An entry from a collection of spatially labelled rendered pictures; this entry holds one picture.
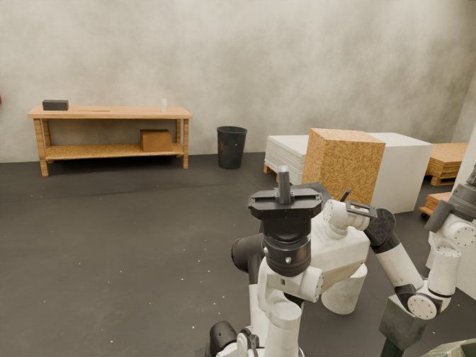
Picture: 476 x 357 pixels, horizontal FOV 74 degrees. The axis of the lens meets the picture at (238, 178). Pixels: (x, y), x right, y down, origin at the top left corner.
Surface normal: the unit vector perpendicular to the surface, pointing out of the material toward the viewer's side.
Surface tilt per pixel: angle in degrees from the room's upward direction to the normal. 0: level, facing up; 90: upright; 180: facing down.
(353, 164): 90
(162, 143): 90
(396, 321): 90
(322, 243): 23
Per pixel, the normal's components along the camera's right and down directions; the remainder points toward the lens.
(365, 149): 0.09, 0.37
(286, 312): 0.06, -0.97
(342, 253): 0.46, -0.02
